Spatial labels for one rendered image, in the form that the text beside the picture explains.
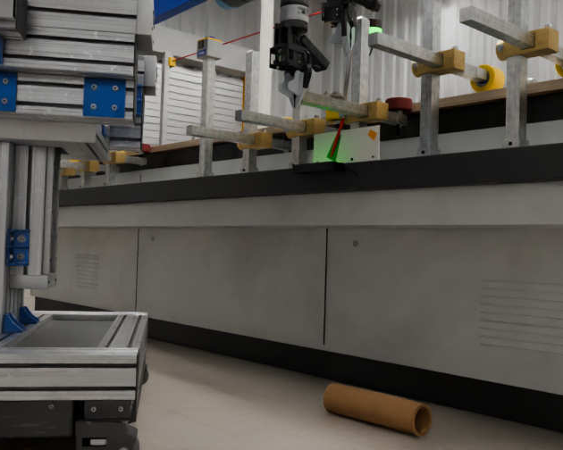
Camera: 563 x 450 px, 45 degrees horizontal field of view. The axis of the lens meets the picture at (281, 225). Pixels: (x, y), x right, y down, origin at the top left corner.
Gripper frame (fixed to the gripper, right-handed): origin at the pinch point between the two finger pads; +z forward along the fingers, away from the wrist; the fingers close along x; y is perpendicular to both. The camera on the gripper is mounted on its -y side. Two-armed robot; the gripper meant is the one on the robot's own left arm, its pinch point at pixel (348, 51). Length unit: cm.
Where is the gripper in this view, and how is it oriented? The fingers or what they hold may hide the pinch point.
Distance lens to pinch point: 200.4
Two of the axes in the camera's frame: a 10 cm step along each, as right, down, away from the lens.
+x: -4.7, -0.4, -8.8
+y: -8.8, -0.1, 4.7
